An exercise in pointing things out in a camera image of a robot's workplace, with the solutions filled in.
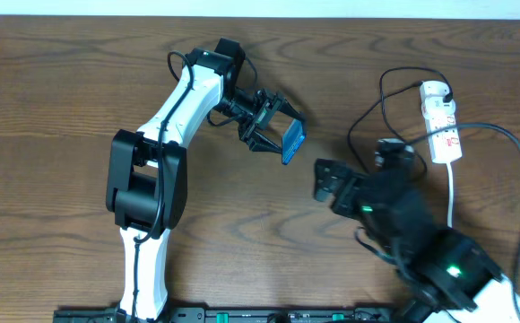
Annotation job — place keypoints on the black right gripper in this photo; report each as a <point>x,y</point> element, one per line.
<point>345,193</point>

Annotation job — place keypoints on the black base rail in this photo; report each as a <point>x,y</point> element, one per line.
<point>202,315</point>

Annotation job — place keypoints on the blue smartphone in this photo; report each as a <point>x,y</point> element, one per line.
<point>292,140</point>

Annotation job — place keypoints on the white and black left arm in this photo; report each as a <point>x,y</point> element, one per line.
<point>147,170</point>

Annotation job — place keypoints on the white power strip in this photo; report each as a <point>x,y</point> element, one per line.
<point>444,146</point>

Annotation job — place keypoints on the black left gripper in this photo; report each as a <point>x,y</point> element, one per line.
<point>260,117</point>

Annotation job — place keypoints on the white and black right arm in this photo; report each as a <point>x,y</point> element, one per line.
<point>452,278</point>

